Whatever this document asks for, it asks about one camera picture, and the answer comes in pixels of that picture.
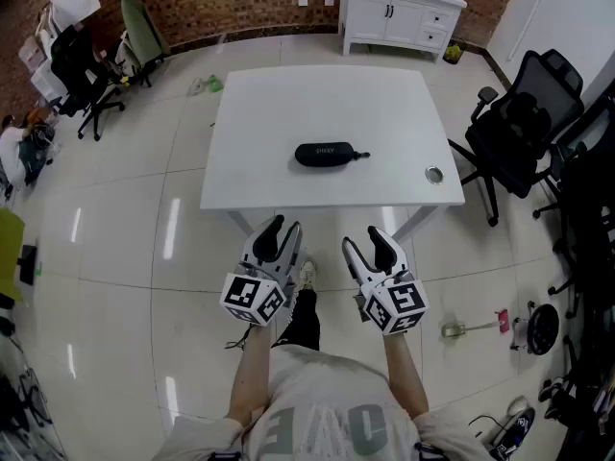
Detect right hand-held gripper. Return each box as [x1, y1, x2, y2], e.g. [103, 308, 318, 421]
[341, 226, 430, 336]

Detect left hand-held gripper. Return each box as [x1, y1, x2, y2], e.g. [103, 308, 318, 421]
[219, 214, 304, 327]

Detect black glasses case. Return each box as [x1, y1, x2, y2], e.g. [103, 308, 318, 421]
[293, 141, 372, 166]

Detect person's left forearm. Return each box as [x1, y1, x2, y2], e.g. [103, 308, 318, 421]
[228, 324, 275, 426]

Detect person's right forearm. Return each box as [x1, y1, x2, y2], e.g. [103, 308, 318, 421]
[382, 331, 430, 422]

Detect white table leg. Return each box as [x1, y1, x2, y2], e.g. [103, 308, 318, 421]
[225, 208, 256, 237]
[391, 206, 433, 244]

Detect person's white shoe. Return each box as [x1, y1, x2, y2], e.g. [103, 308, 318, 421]
[297, 257, 319, 292]

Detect person's left trouser leg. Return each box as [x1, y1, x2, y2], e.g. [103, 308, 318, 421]
[273, 288, 322, 352]

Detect person's cream printed shirt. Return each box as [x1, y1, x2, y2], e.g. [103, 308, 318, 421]
[153, 343, 491, 461]

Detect green bottle on floor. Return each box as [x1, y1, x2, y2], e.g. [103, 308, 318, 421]
[186, 74, 225, 96]

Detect black round wheeled device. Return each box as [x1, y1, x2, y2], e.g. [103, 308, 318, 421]
[511, 301, 561, 356]

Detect black mesh office chair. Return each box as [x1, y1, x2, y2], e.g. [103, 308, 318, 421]
[447, 49, 586, 228]

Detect dark office chairs group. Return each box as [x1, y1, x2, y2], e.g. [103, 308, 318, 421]
[531, 88, 615, 460]

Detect dark sneaker pair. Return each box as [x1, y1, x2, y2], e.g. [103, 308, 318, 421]
[537, 376, 568, 420]

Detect white chair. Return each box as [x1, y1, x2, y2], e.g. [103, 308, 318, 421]
[113, 30, 155, 88]

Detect white drawer cabinet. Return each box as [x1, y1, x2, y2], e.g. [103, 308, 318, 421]
[337, 0, 468, 64]

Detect black flat box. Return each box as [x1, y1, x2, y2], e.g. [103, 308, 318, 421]
[18, 244, 38, 286]

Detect green hanging coat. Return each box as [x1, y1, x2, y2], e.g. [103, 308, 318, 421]
[112, 0, 172, 66]

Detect black padded office chair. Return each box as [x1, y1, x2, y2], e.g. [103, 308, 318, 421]
[49, 24, 126, 142]

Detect yellow-green chair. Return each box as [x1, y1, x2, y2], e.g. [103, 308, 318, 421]
[0, 207, 26, 304]

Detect white storage boxes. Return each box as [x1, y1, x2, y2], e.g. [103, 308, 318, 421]
[18, 34, 63, 103]

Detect dark equipment clutter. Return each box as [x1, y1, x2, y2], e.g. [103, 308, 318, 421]
[0, 362, 63, 461]

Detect white board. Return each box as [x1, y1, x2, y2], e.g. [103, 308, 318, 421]
[49, 0, 102, 33]

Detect metal long-handled scoop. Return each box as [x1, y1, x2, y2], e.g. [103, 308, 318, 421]
[440, 321, 501, 340]

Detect floor device with cables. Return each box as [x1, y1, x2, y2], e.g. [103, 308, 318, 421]
[468, 396, 537, 458]

